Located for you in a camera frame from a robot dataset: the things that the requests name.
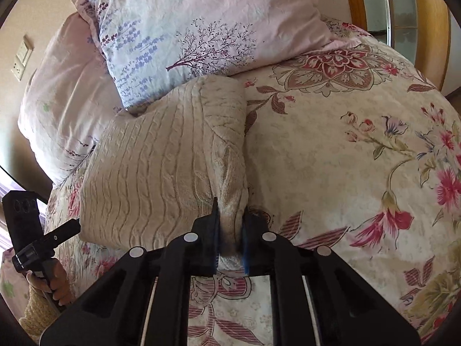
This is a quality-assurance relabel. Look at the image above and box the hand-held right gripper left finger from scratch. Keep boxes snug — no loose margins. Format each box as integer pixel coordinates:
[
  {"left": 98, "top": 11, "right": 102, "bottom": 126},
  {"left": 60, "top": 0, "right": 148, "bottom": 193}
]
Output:
[{"left": 41, "top": 196, "right": 220, "bottom": 346}]

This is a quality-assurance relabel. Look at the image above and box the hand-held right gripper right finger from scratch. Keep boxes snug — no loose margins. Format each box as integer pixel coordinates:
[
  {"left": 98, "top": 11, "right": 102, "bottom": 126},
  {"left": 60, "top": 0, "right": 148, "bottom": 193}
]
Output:
[{"left": 242, "top": 207, "right": 423, "bottom": 346}]

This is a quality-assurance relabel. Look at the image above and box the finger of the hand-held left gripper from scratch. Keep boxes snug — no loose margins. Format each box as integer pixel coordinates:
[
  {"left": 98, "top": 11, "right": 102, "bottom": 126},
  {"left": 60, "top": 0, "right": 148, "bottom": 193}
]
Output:
[{"left": 42, "top": 218, "right": 82, "bottom": 250}]

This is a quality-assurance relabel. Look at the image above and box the beige cable-knit sweater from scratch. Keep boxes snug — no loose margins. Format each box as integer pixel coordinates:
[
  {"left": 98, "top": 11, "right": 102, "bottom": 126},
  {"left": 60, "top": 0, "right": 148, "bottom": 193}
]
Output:
[{"left": 78, "top": 75, "right": 253, "bottom": 272}]

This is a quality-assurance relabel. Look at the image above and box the person's left forearm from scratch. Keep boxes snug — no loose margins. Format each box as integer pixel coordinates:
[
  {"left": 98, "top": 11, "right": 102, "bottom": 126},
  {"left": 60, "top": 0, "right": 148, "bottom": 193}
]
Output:
[{"left": 21, "top": 285, "right": 63, "bottom": 336}]

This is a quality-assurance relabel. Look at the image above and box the person's left hand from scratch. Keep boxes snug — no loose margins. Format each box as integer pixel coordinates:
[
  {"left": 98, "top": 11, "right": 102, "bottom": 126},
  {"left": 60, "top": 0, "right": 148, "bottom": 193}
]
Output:
[{"left": 26, "top": 259, "right": 75, "bottom": 307}]

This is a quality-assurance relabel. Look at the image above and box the floral bedspread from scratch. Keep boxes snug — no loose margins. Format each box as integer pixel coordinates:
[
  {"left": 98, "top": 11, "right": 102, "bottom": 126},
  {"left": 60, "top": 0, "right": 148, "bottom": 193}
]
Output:
[{"left": 46, "top": 14, "right": 461, "bottom": 346}]

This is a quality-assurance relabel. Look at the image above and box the pink floral pillow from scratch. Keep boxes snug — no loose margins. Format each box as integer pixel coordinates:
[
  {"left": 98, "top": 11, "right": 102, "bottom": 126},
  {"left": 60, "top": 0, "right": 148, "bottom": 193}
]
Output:
[{"left": 17, "top": 12, "right": 125, "bottom": 189}]

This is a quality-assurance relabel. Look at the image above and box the tree print pillow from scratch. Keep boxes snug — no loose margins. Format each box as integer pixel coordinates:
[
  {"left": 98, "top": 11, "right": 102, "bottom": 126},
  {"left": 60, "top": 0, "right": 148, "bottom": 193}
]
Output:
[{"left": 71, "top": 0, "right": 334, "bottom": 111}]

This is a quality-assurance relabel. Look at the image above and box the beige wall socket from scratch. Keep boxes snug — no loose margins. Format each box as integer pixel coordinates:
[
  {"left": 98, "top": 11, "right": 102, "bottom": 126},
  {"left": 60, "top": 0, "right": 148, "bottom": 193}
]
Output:
[{"left": 10, "top": 59, "right": 24, "bottom": 82}]

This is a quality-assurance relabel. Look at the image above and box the beige wall switch plate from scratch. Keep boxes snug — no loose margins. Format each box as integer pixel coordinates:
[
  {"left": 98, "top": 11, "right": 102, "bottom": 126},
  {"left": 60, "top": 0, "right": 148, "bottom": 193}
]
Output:
[{"left": 16, "top": 35, "right": 34, "bottom": 66}]

